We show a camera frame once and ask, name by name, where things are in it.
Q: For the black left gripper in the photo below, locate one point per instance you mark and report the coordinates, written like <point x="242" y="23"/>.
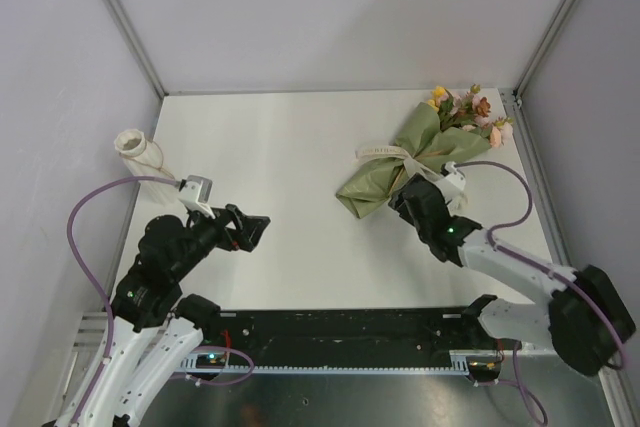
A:
<point x="249" y="229"/>

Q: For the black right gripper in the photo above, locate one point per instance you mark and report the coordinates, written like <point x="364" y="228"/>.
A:
<point x="395" y="201"/>

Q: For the cream printed ribbon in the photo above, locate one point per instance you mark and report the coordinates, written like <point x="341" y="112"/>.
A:
<point x="410" y="163"/>

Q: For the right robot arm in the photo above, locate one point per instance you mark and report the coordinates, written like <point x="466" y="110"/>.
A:
<point x="576" y="313"/>

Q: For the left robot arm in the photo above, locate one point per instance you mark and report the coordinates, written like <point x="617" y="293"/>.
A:
<point x="152" y="327"/>

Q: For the white ribbed ceramic vase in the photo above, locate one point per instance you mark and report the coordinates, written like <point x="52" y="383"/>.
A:
<point x="143" y="157"/>

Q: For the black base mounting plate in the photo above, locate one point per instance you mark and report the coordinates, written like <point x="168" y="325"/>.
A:
<point x="417" y="337"/>

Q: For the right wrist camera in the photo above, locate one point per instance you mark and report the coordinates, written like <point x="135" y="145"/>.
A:
<point x="452" y="184"/>

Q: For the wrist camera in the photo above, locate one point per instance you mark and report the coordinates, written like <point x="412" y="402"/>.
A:
<point x="194" y="192"/>
<point x="452" y="184"/>

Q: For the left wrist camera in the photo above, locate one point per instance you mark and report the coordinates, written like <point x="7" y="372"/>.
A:
<point x="194" y="192"/>

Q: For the right aluminium table rail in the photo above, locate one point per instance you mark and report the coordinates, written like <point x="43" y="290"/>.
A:
<point x="524" y="140"/>

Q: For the grey slotted cable duct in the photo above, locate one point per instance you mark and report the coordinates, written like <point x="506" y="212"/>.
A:
<point x="457" y="363"/>

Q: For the left aluminium frame post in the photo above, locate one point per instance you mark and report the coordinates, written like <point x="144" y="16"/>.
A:
<point x="135" y="46"/>

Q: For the aluminium frame post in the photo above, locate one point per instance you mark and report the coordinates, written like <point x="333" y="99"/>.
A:
<point x="557" y="23"/>
<point x="135" y="46"/>

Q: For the right aluminium frame post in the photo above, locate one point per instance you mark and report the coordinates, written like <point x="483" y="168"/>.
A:
<point x="557" y="23"/>

